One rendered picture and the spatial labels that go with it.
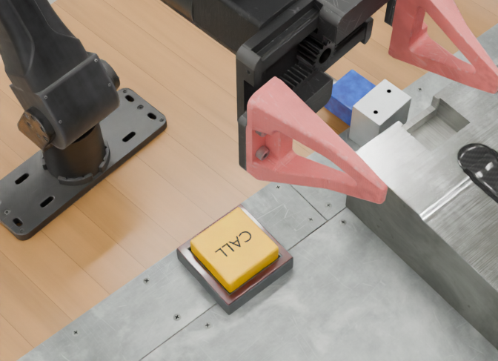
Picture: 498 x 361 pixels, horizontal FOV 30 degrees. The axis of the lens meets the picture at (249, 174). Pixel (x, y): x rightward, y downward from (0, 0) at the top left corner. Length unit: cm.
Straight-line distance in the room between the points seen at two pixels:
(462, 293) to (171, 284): 27
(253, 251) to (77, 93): 21
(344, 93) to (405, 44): 42
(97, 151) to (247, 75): 47
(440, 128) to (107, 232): 34
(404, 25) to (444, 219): 33
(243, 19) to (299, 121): 7
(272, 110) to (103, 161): 52
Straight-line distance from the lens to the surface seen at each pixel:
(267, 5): 49
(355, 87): 97
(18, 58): 83
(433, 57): 54
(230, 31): 50
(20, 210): 95
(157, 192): 95
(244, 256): 86
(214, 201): 94
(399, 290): 89
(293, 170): 49
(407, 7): 53
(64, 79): 84
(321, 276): 89
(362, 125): 95
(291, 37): 49
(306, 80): 52
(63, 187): 95
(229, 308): 86
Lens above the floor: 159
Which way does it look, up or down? 56 degrees down
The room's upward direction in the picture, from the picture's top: 1 degrees counter-clockwise
